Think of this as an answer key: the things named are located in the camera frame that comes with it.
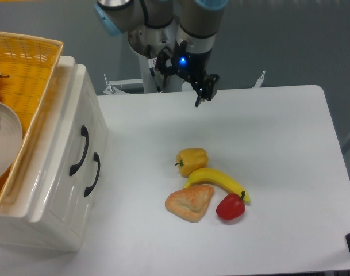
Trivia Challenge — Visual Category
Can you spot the yellow woven basket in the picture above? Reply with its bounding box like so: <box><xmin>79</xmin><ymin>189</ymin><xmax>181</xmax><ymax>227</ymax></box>
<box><xmin>0</xmin><ymin>31</ymin><xmax>64</xmax><ymax>207</ymax></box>

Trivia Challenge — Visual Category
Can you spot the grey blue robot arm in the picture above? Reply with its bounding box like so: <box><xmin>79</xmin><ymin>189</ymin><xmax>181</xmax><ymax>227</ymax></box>
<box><xmin>94</xmin><ymin>1</ymin><xmax>228</xmax><ymax>106</ymax></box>

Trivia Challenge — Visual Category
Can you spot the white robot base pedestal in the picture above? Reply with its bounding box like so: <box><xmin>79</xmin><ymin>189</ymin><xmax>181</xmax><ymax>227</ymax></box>
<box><xmin>128</xmin><ymin>16</ymin><xmax>183</xmax><ymax>93</ymax></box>

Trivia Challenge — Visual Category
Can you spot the yellow banana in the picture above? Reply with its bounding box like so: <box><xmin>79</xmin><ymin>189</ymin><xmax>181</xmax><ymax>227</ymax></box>
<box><xmin>184</xmin><ymin>168</ymin><xmax>251</xmax><ymax>204</ymax></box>

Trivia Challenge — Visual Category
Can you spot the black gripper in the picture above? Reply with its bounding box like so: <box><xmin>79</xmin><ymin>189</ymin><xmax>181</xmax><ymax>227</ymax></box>
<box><xmin>155</xmin><ymin>41</ymin><xmax>220</xmax><ymax>107</ymax></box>

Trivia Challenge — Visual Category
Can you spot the black drawer handle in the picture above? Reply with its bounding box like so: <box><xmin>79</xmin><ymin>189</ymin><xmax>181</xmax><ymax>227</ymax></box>
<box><xmin>69</xmin><ymin>125</ymin><xmax>90</xmax><ymax>176</ymax></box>
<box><xmin>84</xmin><ymin>152</ymin><xmax>101</xmax><ymax>197</ymax></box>

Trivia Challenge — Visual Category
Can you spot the white drawer cabinet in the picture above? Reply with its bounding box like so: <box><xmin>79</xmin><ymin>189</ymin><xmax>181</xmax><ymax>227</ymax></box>
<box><xmin>0</xmin><ymin>56</ymin><xmax>108</xmax><ymax>251</ymax></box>

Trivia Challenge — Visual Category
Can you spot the black top drawer handle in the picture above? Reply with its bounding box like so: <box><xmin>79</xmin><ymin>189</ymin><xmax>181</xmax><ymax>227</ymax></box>
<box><xmin>69</xmin><ymin>125</ymin><xmax>90</xmax><ymax>176</ymax></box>

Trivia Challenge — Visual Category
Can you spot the yellow bell pepper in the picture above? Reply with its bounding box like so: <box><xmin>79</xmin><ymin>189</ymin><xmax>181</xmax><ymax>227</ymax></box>
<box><xmin>175</xmin><ymin>148</ymin><xmax>209</xmax><ymax>177</ymax></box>

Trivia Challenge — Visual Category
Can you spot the black lower drawer handle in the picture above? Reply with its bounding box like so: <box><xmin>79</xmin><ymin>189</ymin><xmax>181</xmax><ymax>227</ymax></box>
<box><xmin>84</xmin><ymin>152</ymin><xmax>101</xmax><ymax>197</ymax></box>

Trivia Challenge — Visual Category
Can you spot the red bell pepper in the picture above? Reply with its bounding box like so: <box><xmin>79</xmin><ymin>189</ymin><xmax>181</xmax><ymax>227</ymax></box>
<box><xmin>216</xmin><ymin>191</ymin><xmax>246</xmax><ymax>220</ymax></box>

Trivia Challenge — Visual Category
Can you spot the triangular pastry bread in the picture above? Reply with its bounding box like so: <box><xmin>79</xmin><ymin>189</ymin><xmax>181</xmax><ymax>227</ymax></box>
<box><xmin>165</xmin><ymin>185</ymin><xmax>214</xmax><ymax>223</ymax></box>

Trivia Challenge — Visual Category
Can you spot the grey round plate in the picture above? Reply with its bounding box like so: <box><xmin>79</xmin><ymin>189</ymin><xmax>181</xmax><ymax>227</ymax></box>
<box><xmin>0</xmin><ymin>102</ymin><xmax>23</xmax><ymax>177</ymax></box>

